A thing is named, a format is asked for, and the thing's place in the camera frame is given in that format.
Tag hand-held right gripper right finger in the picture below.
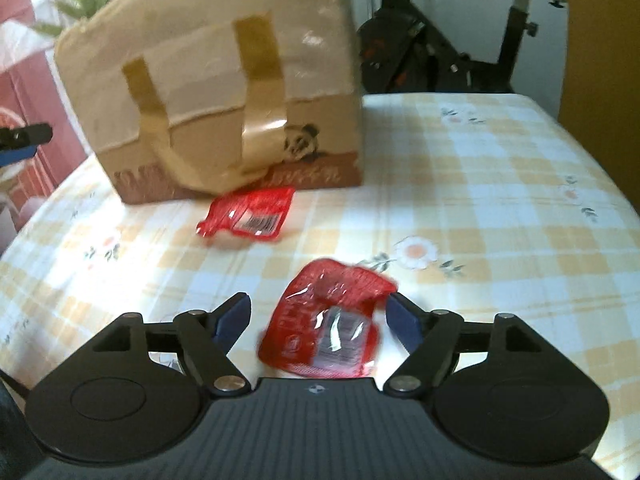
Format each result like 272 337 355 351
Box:
384 292 546 399

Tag black exercise bike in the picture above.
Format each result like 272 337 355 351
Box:
356 0 569 95

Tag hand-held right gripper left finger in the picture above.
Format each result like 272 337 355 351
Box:
92 292 252 399

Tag red snack packet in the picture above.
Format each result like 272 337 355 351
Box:
257 258 399 379
196 186 297 242

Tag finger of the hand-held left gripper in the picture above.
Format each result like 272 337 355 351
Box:
0 145 37 167
0 122 54 151

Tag cardboard box with plastic liner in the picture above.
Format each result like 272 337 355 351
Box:
54 0 365 207

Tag black cable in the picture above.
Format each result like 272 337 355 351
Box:
0 369 32 402

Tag printed wall cloth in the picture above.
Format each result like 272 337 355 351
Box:
0 0 126 241

